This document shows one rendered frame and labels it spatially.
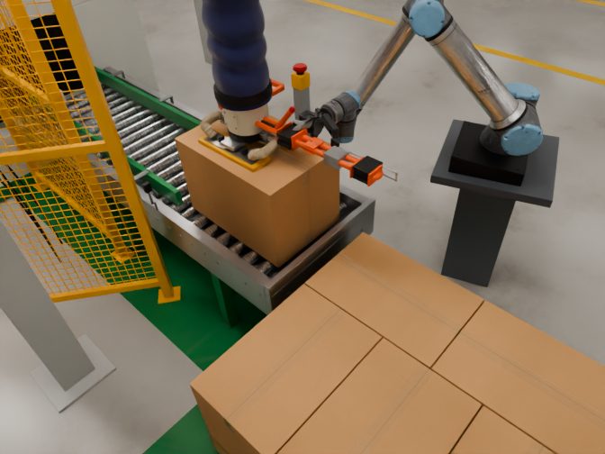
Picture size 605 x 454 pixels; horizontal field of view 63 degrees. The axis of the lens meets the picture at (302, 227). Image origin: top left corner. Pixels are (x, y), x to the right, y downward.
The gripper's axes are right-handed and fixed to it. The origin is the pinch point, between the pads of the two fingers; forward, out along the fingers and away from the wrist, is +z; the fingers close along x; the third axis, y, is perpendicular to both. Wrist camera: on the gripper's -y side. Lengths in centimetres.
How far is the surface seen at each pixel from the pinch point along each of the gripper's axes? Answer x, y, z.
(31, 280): -40, 54, 95
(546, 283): -105, -87, -99
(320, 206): -35.9, -5.3, -7.4
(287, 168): -12.6, 1.8, 4.2
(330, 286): -53, -28, 12
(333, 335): -53, -44, 30
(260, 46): 30.0, 17.9, -1.8
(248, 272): -48, 0, 32
